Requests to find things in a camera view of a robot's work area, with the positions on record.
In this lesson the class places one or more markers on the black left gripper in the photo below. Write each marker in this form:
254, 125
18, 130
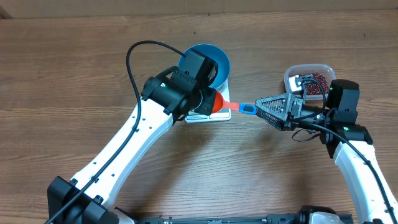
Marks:
209, 95

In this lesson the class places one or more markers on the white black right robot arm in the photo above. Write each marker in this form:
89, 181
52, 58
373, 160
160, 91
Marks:
348, 144

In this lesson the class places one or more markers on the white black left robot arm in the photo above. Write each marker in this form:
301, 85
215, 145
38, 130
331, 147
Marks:
165, 99

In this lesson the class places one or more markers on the teal bowl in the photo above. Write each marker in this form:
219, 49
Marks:
221, 58

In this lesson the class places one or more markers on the orange scoop with blue handle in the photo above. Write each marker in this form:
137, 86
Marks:
220, 104

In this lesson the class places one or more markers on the clear plastic container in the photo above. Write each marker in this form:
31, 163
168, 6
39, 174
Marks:
322, 73

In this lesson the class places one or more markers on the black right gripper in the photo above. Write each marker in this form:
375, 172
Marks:
295, 102

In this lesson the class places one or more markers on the red beans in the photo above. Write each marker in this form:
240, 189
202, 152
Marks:
317, 84

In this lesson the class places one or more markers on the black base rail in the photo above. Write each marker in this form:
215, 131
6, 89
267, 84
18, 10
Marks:
269, 219

